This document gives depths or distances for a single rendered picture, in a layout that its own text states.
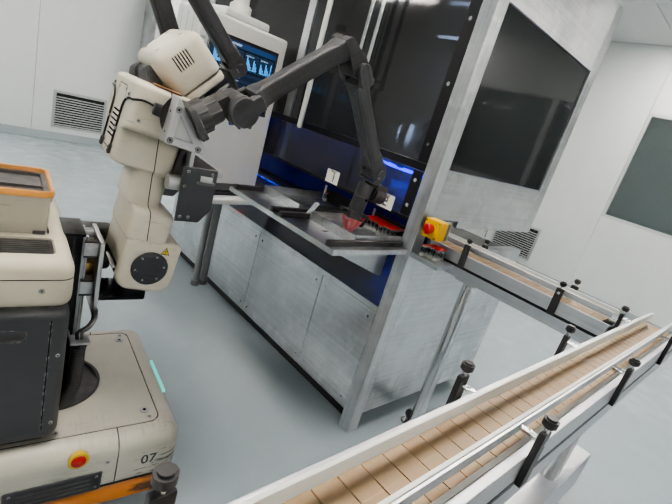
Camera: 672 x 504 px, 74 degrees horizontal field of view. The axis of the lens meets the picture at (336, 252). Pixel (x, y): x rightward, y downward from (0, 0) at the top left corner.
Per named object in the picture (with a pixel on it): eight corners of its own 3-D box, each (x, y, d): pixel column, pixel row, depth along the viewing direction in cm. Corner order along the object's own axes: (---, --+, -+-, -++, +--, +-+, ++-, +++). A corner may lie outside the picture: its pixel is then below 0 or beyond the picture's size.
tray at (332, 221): (366, 222, 199) (369, 215, 198) (410, 245, 181) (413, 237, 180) (309, 219, 175) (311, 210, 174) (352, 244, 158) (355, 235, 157)
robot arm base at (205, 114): (173, 101, 112) (188, 109, 103) (202, 88, 114) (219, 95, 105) (189, 133, 117) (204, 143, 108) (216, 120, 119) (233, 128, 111)
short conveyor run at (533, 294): (421, 259, 179) (434, 223, 175) (442, 259, 190) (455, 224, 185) (594, 352, 134) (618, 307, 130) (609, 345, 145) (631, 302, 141)
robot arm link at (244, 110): (343, 22, 127) (365, 28, 120) (353, 68, 137) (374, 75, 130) (209, 96, 115) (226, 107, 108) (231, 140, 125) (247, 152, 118)
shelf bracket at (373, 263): (375, 272, 185) (385, 243, 181) (380, 275, 183) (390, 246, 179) (314, 275, 161) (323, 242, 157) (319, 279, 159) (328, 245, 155)
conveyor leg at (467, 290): (406, 428, 200) (467, 274, 178) (421, 441, 194) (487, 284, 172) (394, 433, 194) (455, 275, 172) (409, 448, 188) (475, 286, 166)
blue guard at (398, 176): (194, 117, 300) (199, 90, 295) (409, 217, 173) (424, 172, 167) (193, 117, 300) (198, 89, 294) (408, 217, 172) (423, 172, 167)
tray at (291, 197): (319, 198, 221) (321, 191, 220) (354, 216, 204) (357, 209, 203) (263, 192, 197) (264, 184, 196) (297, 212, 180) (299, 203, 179)
